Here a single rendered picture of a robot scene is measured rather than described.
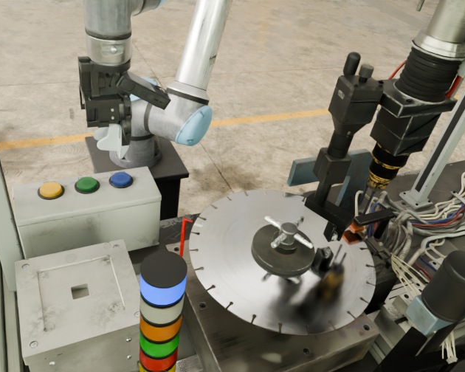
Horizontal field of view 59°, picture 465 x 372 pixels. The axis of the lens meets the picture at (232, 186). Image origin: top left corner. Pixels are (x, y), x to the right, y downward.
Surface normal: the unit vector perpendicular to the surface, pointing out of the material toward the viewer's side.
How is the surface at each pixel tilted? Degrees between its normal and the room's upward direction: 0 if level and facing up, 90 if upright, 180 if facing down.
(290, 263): 6
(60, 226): 90
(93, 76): 90
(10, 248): 90
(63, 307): 0
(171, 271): 0
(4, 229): 90
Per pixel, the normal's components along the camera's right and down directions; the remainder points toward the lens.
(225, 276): 0.15, -0.77
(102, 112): 0.42, 0.61
